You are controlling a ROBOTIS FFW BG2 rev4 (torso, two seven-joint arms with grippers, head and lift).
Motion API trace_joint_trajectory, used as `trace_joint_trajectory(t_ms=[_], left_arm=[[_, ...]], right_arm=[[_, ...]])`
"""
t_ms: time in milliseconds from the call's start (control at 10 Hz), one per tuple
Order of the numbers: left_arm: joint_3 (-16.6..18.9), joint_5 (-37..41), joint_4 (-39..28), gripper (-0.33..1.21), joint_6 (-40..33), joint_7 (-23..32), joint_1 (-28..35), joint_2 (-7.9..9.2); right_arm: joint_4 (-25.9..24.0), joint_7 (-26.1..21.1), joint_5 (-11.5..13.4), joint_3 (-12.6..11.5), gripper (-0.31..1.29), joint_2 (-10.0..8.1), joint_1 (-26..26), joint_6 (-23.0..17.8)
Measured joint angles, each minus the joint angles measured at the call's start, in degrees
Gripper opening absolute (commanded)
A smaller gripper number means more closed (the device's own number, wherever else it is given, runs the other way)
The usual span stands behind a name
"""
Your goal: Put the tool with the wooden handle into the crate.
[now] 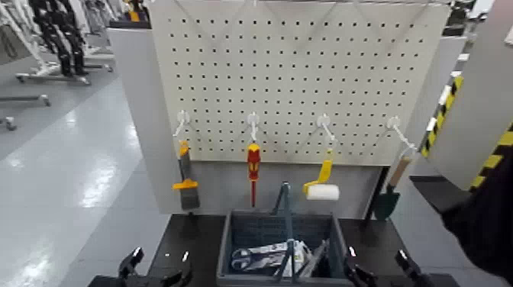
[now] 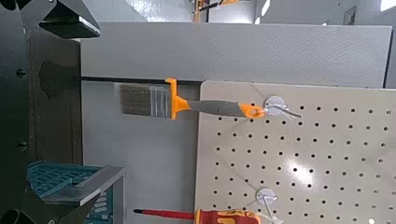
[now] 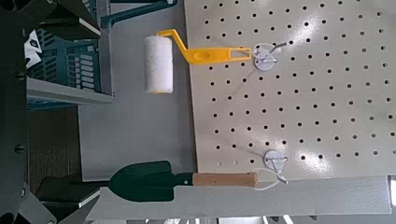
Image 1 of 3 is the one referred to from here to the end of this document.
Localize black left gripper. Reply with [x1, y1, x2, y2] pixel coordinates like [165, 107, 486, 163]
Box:
[87, 246, 194, 287]

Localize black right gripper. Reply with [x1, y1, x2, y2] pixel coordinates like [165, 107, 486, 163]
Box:
[345, 246, 463, 287]

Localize wooden handled garden trowel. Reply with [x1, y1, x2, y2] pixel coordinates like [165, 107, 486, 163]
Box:
[373, 143, 420, 221]

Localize grey flat tool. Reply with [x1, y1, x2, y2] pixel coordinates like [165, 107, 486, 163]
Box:
[298, 239, 331, 279]

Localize grey blue folding crate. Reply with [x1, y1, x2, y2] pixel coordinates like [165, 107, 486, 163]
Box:
[216, 181, 357, 287]

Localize white blister package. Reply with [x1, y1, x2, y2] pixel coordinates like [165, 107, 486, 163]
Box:
[256, 240, 314, 277]

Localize red yellow screwdriver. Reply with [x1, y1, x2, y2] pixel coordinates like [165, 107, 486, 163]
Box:
[247, 143, 261, 208]

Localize white pegboard hook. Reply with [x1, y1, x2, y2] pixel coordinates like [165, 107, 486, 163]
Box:
[246, 111, 261, 144]
[386, 116, 418, 150]
[173, 110, 192, 139]
[316, 114, 337, 142]

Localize grey pillar with hazard tape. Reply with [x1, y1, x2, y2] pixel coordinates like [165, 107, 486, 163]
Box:
[420, 0, 513, 192]

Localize grey stand leg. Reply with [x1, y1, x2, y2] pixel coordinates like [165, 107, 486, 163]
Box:
[0, 94, 52, 108]

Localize grey wheeled stand base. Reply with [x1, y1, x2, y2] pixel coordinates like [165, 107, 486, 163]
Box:
[15, 62, 115, 86]

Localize white perforated pegboard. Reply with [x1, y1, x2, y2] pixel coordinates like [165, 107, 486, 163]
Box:
[149, 0, 452, 167]

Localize black humanoid robot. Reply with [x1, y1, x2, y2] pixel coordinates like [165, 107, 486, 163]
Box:
[28, 0, 90, 78]

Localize yellow black machine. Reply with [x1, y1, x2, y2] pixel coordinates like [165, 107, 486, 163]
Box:
[120, 0, 153, 30]

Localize black equipment block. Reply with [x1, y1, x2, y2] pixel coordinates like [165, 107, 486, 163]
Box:
[442, 0, 480, 37]

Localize orange handled flat brush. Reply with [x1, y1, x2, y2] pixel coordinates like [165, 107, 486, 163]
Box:
[172, 140, 201, 211]

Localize black support post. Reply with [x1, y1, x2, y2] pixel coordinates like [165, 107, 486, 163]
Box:
[362, 166, 391, 221]

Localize yellow handled white paint roller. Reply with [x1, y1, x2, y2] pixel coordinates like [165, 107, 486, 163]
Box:
[302, 149, 340, 202]

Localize scissors with dark handles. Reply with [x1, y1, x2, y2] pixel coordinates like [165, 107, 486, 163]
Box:
[230, 244, 289, 272]

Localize white robot frame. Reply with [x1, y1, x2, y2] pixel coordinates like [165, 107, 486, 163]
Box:
[0, 0, 53, 77]

